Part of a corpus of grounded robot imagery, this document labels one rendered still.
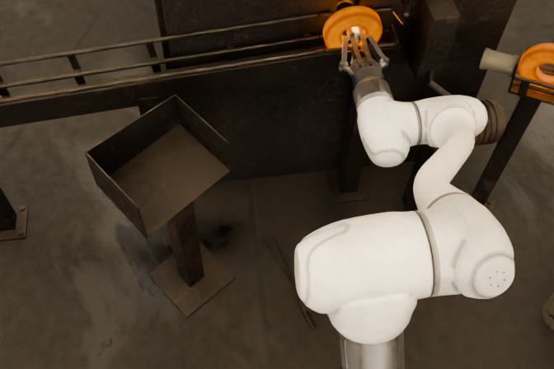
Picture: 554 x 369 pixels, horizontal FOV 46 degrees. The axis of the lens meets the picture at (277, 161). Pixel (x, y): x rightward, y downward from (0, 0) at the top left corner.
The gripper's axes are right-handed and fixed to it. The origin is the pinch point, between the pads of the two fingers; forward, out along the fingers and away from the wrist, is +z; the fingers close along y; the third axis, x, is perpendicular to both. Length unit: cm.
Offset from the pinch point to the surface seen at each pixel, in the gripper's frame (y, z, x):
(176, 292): -55, -37, -74
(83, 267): -84, -24, -75
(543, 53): 46.1, -14.9, 0.5
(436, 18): 20.6, -2.8, 3.7
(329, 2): -5.3, 7.0, 2.8
